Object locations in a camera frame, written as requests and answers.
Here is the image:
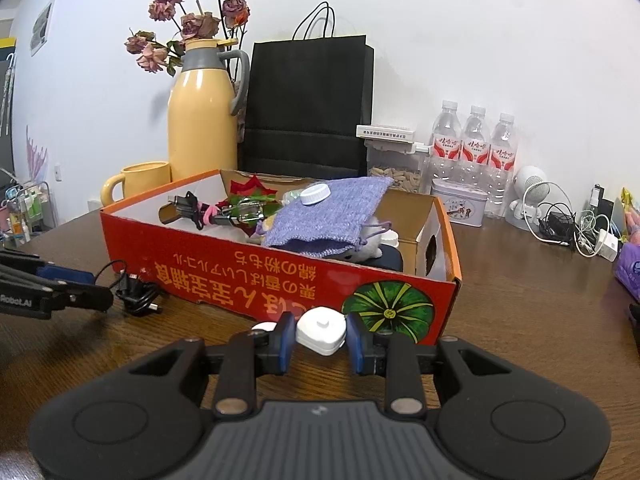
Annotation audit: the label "wire storage cart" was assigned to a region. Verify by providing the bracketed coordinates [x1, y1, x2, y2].
[0, 180, 51, 246]

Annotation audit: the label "purple flower wall sticker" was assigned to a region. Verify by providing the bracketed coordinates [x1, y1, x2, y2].
[25, 127, 50, 183]

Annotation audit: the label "dark grey cabinet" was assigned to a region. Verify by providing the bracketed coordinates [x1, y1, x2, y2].
[0, 37, 18, 171]

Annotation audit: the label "black cable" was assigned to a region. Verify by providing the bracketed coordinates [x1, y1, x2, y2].
[94, 260, 163, 317]

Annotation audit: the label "wall poster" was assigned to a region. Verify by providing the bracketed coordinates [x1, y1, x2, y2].
[30, 0, 57, 57]

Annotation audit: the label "white printed tin box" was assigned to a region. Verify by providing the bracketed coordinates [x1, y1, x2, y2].
[431, 178, 488, 228]

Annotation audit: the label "tangle of cables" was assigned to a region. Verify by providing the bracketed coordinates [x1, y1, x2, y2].
[522, 182, 608, 258]

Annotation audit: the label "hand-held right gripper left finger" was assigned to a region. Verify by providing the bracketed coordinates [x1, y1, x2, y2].
[127, 311, 297, 420]

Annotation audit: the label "clear seed container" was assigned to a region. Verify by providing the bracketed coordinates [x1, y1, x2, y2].
[365, 137, 431, 196]

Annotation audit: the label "white charger adapter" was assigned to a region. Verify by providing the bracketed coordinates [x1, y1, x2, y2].
[597, 230, 621, 262]

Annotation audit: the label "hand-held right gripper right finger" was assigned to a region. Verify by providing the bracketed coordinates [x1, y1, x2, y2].
[346, 311, 506, 417]

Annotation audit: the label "small black box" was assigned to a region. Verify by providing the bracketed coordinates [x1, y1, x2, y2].
[597, 197, 616, 231]

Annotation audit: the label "dark blue pouch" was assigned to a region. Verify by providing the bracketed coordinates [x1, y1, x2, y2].
[367, 246, 405, 275]

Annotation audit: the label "white ribbed jar lid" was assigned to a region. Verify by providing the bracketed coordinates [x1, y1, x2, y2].
[299, 184, 332, 207]

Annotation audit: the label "yellow thermos jug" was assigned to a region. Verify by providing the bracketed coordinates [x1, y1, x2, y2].
[167, 38, 251, 183]

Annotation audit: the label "red green flower decoration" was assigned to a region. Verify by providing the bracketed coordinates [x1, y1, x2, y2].
[215, 174, 281, 216]

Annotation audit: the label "purple knitted pouch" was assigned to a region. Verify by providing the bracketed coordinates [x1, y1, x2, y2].
[262, 176, 395, 257]

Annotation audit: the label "white robot-shaped speaker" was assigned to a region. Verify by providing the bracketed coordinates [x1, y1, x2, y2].
[505, 166, 551, 231]

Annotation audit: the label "black paper bag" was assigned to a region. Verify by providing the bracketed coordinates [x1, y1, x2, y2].
[239, 1, 375, 181]

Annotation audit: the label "dried pink flowers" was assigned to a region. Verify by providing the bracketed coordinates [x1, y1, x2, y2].
[125, 0, 251, 78]

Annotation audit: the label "yellow packet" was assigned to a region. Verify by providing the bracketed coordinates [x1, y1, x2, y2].
[620, 187, 640, 241]

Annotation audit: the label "white square plastic device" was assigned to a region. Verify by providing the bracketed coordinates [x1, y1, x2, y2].
[295, 306, 348, 357]

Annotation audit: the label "black object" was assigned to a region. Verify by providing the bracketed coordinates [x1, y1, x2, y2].
[627, 302, 640, 356]

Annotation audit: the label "white book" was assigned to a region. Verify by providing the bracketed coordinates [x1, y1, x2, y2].
[356, 124, 417, 142]

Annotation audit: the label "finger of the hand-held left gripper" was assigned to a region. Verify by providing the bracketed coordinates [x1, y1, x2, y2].
[0, 266, 115, 314]
[0, 252, 96, 286]

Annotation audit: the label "orange cardboard box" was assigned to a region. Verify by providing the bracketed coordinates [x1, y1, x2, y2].
[99, 169, 463, 346]

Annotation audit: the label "purple packet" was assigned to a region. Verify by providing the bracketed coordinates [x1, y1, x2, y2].
[614, 230, 640, 303]

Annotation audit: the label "yellow mug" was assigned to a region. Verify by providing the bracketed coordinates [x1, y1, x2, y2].
[100, 161, 173, 208]

